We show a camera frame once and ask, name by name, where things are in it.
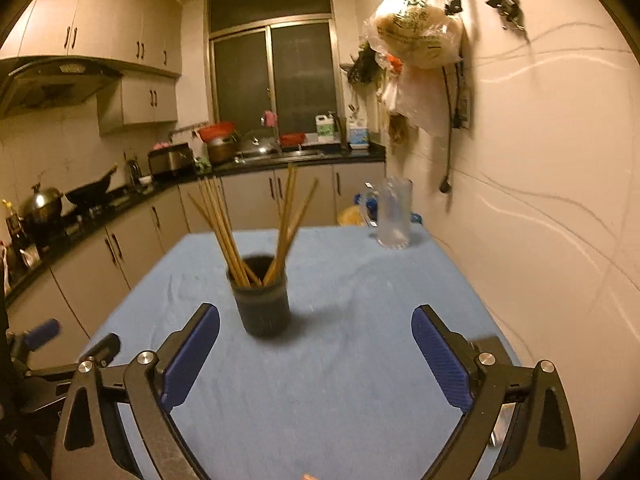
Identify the dark range hood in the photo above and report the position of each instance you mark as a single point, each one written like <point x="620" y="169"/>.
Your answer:
<point x="55" y="82"/>

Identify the large clear plastic bag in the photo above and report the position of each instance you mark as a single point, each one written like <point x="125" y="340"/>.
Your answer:
<point x="417" y="30"/>

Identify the black kitchen countertop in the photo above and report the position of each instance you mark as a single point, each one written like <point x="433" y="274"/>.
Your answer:
<point x="325" y="159"/>

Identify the white jug blue label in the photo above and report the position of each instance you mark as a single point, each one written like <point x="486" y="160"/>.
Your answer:
<point x="359" y="135"/>

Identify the white jug green label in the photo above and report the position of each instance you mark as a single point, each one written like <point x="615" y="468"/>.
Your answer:
<point x="324" y="130"/>

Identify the red bowl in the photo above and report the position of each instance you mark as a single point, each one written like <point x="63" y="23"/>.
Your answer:
<point x="292" y="140"/>

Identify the gas stove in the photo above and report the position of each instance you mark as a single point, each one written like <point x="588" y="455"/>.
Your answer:
<point x="95" y="212"/>

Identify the small translucent plastic bag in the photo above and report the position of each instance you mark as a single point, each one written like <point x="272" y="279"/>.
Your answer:
<point x="5" y="270"/>

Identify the black wok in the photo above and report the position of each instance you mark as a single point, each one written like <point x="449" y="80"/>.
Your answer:
<point x="90" y="192"/>

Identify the red plastic basin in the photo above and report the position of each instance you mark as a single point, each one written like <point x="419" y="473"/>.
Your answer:
<point x="216" y="131"/>

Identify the black smartphone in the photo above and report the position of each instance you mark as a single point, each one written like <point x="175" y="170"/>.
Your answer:
<point x="502" y="346"/>

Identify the wall socket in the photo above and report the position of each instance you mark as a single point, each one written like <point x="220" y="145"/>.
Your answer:
<point x="465" y="110"/>

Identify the steel wok with lid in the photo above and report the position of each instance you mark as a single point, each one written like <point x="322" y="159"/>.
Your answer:
<point x="42" y="205"/>

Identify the steel kettle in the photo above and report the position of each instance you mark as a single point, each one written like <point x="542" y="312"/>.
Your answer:
<point x="133" y="172"/>

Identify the yellow bag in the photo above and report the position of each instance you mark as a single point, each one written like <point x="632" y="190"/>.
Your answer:
<point x="352" y="216"/>

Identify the glass pot lid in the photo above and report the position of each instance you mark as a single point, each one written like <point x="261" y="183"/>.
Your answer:
<point x="257" y="144"/>

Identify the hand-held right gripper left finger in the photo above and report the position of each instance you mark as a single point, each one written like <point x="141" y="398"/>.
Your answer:
<point x="192" y="355"/>

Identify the kitchen window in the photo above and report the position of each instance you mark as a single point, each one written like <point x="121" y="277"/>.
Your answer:
<point x="275" y="70"/>

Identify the cooking oil bottle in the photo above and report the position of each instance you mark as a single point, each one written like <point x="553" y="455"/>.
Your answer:
<point x="12" y="230"/>

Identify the pink cloth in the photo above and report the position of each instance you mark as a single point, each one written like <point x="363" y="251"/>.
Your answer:
<point x="270" y="118"/>

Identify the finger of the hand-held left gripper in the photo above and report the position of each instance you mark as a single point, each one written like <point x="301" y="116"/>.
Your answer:
<point x="42" y="332"/>
<point x="105" y="347"/>

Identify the green vegetables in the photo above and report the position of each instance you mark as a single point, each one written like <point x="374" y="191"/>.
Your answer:
<point x="202" y="165"/>

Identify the silver rice cooker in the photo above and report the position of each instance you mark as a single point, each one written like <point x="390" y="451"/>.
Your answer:
<point x="170" y="160"/>

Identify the black utensil holder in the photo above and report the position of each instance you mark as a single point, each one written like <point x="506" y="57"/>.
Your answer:
<point x="260" y="310"/>

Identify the beige base cabinets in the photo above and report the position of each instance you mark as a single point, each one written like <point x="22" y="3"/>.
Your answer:
<point x="250" y="197"/>

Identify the brown net bag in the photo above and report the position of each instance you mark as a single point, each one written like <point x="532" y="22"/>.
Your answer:
<point x="401" y="130"/>

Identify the dark hanging kitchen tools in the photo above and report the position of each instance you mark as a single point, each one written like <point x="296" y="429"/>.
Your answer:
<point x="362" y="65"/>

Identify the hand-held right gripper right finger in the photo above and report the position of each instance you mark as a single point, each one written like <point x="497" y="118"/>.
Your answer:
<point x="442" y="360"/>

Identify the white plastic bag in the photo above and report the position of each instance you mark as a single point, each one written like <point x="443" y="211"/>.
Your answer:
<point x="417" y="100"/>

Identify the blue tablecloth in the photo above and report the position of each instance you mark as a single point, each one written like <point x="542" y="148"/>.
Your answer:
<point x="325" y="385"/>

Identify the brown cooking pot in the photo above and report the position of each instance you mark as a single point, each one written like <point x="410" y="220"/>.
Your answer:
<point x="222" y="152"/>

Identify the bundle of wooden chopsticks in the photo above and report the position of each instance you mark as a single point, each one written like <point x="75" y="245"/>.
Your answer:
<point x="286" y="220"/>

